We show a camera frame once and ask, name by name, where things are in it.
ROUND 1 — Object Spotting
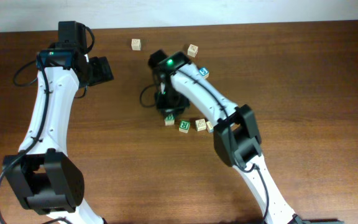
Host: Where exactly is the wooden block green letter B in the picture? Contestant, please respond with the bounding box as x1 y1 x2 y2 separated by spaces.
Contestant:
164 114 175 126

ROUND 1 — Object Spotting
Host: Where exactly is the wooden block green letter R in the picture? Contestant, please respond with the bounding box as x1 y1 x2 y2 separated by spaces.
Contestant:
178 120 190 133

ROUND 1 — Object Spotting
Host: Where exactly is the wooden block blue side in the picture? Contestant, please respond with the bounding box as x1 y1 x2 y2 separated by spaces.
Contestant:
206 121 214 133

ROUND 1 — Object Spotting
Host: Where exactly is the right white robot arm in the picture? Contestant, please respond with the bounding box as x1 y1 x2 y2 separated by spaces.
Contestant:
148 50 297 223

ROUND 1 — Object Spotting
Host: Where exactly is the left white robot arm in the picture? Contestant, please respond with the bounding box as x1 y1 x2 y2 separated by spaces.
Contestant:
2 50 113 223

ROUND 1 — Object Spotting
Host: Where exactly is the plain wooden block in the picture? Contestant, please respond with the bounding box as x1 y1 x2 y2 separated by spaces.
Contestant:
195 119 206 131

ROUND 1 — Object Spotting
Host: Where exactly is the wooden block blue number 5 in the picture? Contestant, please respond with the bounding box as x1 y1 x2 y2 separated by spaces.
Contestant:
199 67 209 79

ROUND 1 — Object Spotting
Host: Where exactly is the far wooden block green side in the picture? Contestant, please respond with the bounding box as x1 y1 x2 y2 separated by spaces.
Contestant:
131 39 142 51

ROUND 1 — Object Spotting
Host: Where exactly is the wooden block red side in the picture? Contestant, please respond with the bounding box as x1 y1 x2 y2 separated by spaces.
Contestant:
187 44 198 57

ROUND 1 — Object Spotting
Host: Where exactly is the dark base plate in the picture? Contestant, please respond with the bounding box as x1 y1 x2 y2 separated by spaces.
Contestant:
294 219 345 224

